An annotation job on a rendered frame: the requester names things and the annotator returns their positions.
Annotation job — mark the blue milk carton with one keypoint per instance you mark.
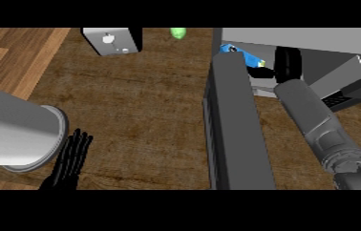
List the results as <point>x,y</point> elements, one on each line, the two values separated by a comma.
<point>251,58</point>

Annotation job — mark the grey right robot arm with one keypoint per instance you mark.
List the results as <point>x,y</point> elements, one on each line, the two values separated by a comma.
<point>312,120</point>

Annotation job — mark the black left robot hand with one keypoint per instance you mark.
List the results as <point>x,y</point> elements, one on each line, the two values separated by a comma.
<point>68,163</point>

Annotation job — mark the green vegetable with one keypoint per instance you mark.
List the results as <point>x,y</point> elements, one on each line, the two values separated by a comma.
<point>177,32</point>

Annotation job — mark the dark grey microwave door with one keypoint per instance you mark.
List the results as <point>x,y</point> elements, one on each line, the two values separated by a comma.
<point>236,123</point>

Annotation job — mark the white and grey box appliance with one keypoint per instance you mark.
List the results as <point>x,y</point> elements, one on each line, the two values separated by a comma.
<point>111,40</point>

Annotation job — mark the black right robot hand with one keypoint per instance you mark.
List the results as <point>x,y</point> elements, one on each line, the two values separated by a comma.
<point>287,63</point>

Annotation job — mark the grey microwave body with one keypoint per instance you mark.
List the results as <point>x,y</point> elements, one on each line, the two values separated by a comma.
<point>291,37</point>

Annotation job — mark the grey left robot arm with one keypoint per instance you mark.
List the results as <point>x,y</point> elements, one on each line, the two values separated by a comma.
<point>25,133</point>

